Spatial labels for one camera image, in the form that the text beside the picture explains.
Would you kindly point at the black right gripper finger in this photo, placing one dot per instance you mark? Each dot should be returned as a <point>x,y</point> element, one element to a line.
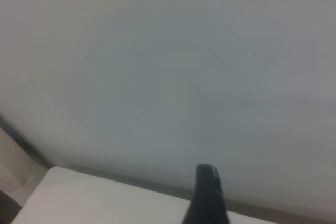
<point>207,200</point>

